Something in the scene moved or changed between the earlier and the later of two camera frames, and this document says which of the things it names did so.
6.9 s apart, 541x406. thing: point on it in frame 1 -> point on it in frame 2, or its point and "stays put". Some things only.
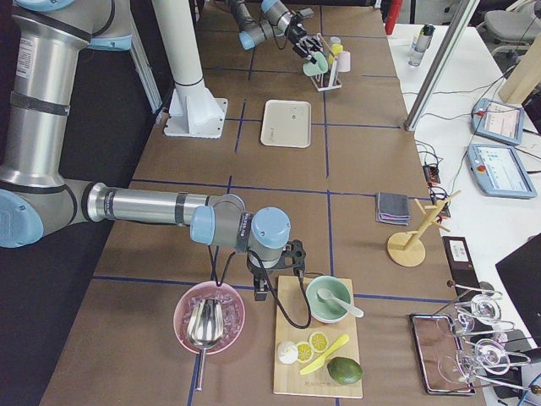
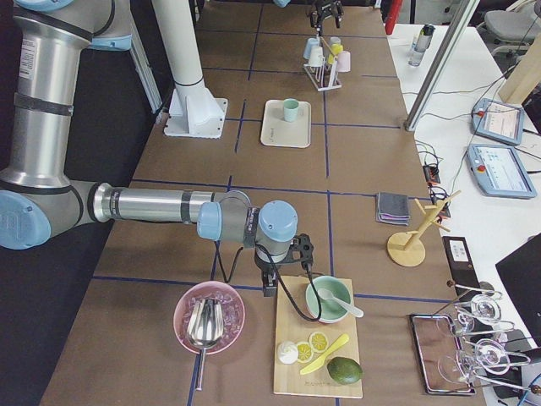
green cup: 319,67 -> 291,109
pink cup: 344,61 stays put
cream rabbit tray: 286,123 stays put
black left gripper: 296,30 -> 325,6
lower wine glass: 489,355 stays put
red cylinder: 393,13 stays put
